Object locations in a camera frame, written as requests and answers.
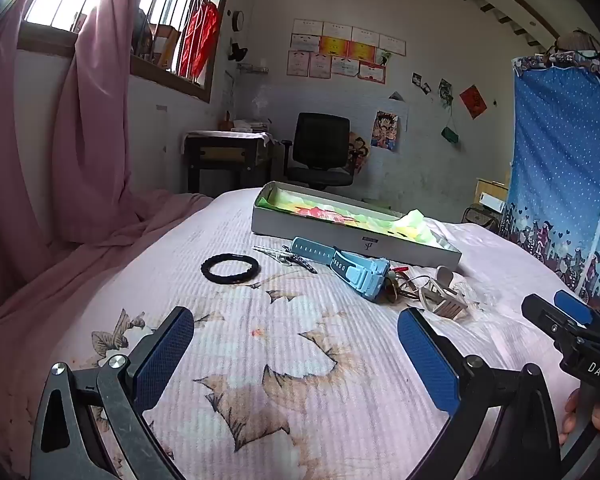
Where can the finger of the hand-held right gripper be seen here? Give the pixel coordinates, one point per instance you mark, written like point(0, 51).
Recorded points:
point(545, 312)
point(572, 306)

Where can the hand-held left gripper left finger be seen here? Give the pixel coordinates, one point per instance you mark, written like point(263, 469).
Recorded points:
point(162, 355)

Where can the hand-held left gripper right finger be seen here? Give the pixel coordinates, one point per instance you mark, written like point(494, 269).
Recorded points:
point(427, 360)

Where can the beige hair claw clip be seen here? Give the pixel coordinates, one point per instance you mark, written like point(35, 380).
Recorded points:
point(445, 300)

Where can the gold bangles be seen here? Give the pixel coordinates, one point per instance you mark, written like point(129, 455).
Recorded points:
point(392, 292)

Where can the light blue wrist watch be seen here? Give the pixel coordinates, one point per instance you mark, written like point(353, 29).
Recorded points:
point(360, 275)

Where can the silver hair clip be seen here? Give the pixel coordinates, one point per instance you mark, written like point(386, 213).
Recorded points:
point(272, 252)

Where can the white cardboard box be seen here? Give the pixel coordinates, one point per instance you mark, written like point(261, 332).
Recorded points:
point(330, 240)

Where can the silver hair clips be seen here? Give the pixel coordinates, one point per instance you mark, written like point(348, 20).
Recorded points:
point(302, 262)

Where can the person's right hand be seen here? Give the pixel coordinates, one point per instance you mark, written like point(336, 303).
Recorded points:
point(571, 417)

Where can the white rectangular appliance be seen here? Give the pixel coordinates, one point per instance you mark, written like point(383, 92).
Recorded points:
point(490, 197)

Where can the blue dotted fabric wardrobe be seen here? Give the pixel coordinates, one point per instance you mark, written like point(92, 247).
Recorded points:
point(560, 160)

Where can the colourful painted paper sheet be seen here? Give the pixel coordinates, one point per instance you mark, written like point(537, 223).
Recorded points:
point(340, 212)

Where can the green hanging pouch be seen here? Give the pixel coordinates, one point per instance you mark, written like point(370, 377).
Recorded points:
point(449, 135)

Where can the dark wooden desk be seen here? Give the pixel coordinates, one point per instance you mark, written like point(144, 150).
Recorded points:
point(225, 155)

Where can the white desk cloth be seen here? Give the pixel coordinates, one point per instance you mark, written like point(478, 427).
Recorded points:
point(220, 135)

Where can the pink curtain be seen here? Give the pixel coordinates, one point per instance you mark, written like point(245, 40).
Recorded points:
point(100, 135)
point(10, 160)

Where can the black office chair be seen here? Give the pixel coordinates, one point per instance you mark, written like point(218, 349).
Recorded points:
point(322, 140)

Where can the red hanging garment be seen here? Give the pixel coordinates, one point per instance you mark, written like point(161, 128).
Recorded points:
point(200, 40)

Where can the cartoon figures wall sticker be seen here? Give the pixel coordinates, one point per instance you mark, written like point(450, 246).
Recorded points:
point(360, 152)

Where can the red paper wall square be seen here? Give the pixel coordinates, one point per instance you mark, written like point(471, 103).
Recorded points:
point(473, 101)

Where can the cartoon boy wall poster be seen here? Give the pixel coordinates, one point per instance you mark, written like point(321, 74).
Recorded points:
point(386, 131)

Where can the green plant wall picture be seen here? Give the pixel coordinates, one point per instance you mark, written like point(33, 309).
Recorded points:
point(445, 92)

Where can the small wall photos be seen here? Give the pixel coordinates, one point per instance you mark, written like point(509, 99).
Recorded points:
point(420, 82)

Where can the small wall shelf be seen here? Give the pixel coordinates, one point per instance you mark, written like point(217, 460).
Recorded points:
point(252, 67)

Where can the black wall ornament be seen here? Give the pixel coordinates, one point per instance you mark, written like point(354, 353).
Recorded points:
point(237, 51)

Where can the group of wall certificates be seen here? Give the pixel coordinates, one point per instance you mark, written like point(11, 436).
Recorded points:
point(340, 50)

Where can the round wall clock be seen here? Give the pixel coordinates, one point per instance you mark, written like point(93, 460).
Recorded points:
point(238, 20)

